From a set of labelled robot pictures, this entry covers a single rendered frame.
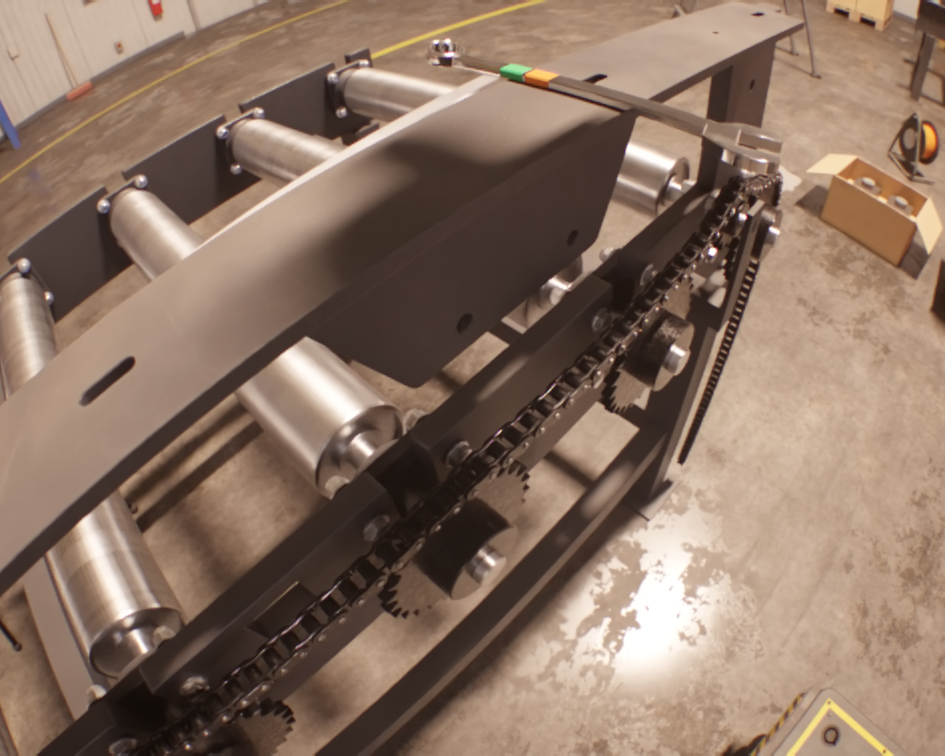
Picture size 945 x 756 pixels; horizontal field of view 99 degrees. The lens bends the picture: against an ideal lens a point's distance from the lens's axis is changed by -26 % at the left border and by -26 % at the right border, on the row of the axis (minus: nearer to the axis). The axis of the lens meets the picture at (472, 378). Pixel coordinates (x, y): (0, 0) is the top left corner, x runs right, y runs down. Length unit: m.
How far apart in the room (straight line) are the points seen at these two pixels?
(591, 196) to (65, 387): 0.40
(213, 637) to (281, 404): 0.24
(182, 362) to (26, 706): 1.82
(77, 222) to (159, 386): 1.01
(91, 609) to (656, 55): 0.65
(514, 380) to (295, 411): 0.21
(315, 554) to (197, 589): 1.21
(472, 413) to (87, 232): 0.96
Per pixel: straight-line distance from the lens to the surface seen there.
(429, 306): 0.36
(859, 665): 1.54
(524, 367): 0.47
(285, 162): 1.00
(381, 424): 0.54
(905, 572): 1.69
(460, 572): 0.43
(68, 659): 0.74
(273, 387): 0.56
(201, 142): 1.24
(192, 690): 0.46
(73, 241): 1.22
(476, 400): 0.45
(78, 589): 0.56
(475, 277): 0.39
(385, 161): 0.29
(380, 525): 0.43
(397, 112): 1.16
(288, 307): 0.21
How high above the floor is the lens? 1.30
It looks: 51 degrees down
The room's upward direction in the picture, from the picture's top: 9 degrees counter-clockwise
